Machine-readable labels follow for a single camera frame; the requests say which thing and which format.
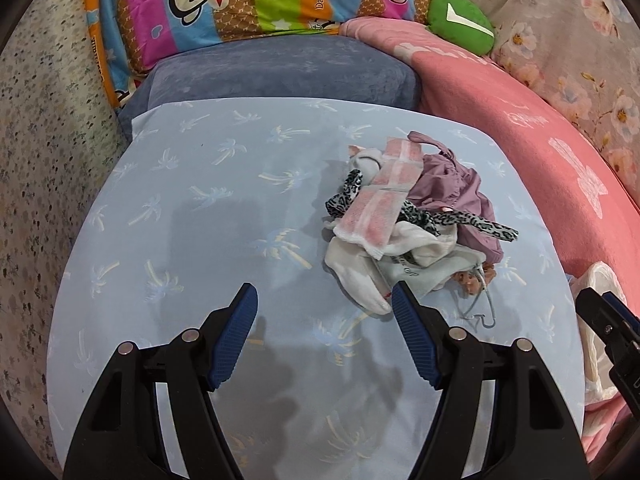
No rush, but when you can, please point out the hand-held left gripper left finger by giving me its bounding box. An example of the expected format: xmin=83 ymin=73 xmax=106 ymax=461
xmin=62 ymin=283 xmax=259 ymax=480

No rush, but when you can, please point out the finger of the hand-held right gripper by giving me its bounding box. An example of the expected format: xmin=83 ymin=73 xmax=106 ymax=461
xmin=575 ymin=287 xmax=640 ymax=353

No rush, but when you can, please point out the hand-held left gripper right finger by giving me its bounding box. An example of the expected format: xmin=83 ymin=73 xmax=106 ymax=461
xmin=391 ymin=282 xmax=594 ymax=480

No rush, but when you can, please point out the white plastic bag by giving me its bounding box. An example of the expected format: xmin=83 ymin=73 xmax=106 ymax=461
xmin=567 ymin=261 xmax=629 ymax=403

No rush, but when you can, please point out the light grey sock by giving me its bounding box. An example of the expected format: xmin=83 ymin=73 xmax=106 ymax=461
xmin=372 ymin=220 xmax=487 ymax=295

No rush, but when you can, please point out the grey wire hook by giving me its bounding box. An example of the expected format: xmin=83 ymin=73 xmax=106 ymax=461
xmin=461 ymin=260 xmax=499 ymax=332

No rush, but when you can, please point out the pink white patterned pad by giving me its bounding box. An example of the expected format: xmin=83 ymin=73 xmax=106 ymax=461
xmin=373 ymin=137 xmax=426 ymax=192
xmin=333 ymin=186 xmax=409 ymax=260

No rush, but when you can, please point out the pile of mixed clothes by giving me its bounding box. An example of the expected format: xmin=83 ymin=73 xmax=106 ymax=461
xmin=325 ymin=170 xmax=520 ymax=244

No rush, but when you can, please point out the purple garment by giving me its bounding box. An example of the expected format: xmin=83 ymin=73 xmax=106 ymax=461
xmin=407 ymin=131 xmax=504 ymax=264

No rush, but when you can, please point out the white sock with pink toe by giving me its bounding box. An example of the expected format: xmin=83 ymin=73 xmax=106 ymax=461
xmin=348 ymin=145 xmax=387 ymax=187

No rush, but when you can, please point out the light blue palm print sheet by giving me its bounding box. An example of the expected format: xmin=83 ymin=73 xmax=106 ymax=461
xmin=47 ymin=97 xmax=587 ymax=480

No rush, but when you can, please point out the pink blanket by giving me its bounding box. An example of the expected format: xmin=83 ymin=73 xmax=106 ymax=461
xmin=340 ymin=16 xmax=640 ymax=480

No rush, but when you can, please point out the blue grey cushion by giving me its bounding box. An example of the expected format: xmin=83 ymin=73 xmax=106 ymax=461
xmin=116 ymin=37 xmax=422 ymax=142

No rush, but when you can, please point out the grey floral quilt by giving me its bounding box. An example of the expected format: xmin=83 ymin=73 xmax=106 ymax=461
xmin=446 ymin=0 xmax=640 ymax=213

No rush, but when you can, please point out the green plush cushion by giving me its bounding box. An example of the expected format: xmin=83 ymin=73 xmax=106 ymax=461
xmin=426 ymin=0 xmax=496 ymax=59

